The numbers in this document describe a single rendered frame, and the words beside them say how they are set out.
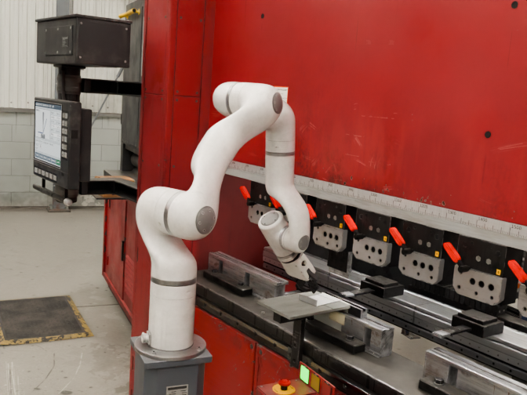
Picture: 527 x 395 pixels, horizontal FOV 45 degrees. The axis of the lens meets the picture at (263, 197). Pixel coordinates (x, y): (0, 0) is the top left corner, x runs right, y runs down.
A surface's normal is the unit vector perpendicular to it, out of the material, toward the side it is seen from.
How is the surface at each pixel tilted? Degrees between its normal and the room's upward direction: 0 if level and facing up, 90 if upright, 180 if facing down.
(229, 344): 90
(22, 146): 90
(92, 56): 90
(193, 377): 90
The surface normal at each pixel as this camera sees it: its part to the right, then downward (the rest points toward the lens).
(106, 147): 0.40, 0.18
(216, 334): -0.80, 0.04
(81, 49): 0.60, 0.17
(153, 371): -0.37, 0.12
